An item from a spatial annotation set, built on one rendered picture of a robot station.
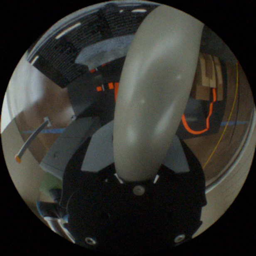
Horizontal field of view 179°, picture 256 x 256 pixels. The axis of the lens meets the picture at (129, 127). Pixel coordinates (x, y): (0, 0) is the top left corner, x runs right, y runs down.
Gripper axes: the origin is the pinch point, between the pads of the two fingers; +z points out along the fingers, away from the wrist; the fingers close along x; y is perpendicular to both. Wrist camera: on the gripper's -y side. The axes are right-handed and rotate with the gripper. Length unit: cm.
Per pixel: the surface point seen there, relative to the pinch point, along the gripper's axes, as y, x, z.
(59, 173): 43, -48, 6
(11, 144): 132, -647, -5
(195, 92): -2, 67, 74
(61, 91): -1, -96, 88
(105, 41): -20.1, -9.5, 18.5
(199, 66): -30, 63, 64
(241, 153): 7.2, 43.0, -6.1
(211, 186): 20.1, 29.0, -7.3
